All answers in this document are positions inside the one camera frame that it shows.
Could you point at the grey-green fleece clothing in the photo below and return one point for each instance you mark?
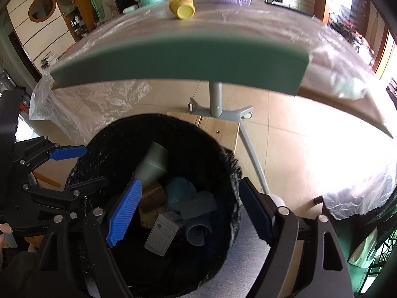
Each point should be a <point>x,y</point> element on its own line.
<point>18,273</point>

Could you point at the blue fabric bag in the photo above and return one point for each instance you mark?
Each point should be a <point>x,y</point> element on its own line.
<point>180,191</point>

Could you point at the small mint case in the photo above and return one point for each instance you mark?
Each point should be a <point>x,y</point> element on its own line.
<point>130,9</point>

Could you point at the white and blue box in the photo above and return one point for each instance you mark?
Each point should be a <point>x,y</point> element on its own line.
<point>198,206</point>

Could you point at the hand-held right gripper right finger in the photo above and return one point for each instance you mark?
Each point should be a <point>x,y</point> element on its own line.
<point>254,208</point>

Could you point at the clear plastic sheet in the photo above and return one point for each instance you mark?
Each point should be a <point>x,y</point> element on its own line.
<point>102,99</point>

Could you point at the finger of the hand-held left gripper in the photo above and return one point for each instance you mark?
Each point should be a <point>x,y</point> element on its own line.
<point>90,184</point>
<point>68,152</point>

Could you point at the grey paper cup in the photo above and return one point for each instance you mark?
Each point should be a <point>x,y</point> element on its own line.
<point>152,164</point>

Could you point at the white cabinet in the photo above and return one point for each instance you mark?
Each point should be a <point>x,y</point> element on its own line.
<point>31,37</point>

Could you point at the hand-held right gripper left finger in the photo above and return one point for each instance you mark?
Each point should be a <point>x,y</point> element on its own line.
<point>124,214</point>

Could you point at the brown cardboard box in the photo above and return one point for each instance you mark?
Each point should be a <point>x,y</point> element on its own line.
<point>153,197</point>

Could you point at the person's left hand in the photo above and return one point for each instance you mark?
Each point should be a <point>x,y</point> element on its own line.
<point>5,228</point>

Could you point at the white printed box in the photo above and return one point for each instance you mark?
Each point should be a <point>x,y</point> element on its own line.
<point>161,234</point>

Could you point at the wooden board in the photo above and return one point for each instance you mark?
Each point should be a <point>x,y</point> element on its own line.
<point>217,136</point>

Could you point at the black trash bin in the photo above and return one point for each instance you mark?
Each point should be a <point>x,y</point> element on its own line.
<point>124,136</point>

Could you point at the oval wooden mirror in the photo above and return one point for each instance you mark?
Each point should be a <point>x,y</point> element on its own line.
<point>42,7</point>

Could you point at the green-edged table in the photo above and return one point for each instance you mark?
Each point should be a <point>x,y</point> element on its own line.
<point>186,62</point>

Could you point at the yellow plastic cup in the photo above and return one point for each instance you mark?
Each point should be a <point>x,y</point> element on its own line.
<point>182,6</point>

